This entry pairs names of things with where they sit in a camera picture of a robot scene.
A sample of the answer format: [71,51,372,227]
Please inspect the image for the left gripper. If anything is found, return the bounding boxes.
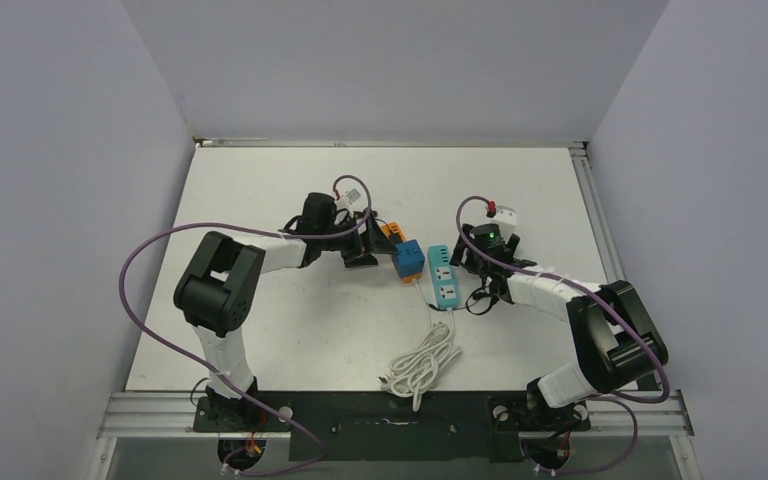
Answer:
[318,208,396,267]

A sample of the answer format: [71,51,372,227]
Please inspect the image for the blue plug adapter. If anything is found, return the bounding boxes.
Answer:
[392,239,425,282]

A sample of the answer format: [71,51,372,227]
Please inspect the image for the teal power strip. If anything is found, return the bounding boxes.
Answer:
[427,245,462,311]

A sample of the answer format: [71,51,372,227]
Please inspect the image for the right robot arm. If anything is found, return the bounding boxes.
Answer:
[451,223,669,428]

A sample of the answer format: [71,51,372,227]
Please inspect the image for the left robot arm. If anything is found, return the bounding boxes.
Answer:
[173,193,397,430]

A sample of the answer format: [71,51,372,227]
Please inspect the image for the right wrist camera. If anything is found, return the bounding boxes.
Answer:
[487,205,518,237]

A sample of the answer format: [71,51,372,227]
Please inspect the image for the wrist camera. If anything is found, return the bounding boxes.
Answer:
[487,205,518,237]
[336,188,365,211]

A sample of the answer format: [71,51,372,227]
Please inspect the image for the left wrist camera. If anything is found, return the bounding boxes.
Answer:
[336,188,365,211]

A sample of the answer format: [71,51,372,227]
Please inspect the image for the aluminium right rail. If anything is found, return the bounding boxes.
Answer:
[569,142,625,283]

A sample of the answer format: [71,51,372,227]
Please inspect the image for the aluminium rail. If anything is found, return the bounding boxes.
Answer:
[97,392,293,440]
[569,142,625,283]

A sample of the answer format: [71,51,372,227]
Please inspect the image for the white power strip cord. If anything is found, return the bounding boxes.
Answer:
[378,307,463,412]

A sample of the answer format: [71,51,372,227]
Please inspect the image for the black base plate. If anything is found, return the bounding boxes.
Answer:
[192,391,591,462]

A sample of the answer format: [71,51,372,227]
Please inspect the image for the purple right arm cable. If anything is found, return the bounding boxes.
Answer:
[455,195,671,477]

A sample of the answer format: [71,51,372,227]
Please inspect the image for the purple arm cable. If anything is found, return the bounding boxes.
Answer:
[455,195,671,477]
[118,174,373,478]

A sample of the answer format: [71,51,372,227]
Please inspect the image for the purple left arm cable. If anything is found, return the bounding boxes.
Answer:
[118,174,373,478]

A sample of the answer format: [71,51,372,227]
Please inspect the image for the aluminium front rail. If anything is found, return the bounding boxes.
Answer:
[97,392,293,440]

